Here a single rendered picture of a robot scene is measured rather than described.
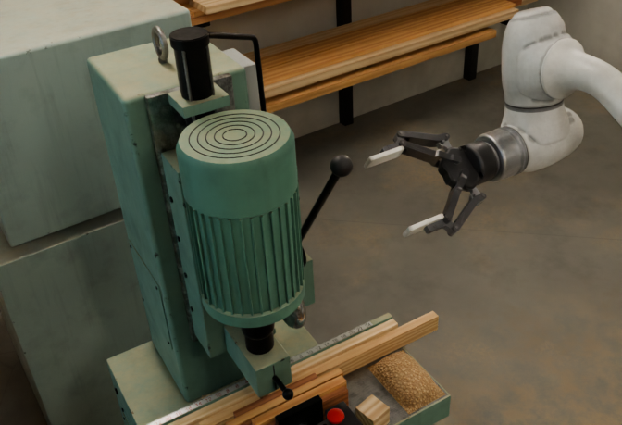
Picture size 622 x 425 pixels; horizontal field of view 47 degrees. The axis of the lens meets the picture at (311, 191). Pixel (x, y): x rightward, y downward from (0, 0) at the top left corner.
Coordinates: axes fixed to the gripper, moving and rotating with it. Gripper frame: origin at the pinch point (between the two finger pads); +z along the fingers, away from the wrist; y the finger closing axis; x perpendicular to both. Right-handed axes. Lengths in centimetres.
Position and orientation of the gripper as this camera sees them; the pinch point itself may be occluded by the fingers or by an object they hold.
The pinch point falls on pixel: (391, 194)
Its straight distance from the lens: 119.3
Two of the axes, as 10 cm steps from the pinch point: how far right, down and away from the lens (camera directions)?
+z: -8.6, 3.1, -4.0
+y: -4.4, -8.4, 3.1
